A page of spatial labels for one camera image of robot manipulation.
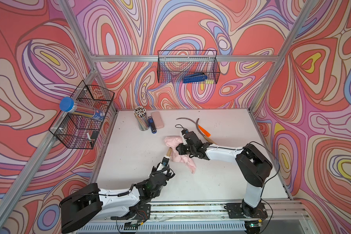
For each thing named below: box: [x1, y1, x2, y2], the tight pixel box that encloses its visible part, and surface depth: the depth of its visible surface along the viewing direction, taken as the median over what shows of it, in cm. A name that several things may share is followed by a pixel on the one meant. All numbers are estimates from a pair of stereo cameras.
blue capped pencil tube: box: [59, 97, 106, 121], surface depth 67 cm
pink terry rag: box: [164, 135, 197, 175], surface depth 90 cm
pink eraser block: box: [151, 111, 165, 130], surface depth 113 cm
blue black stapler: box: [147, 116, 157, 135], surface depth 109 cm
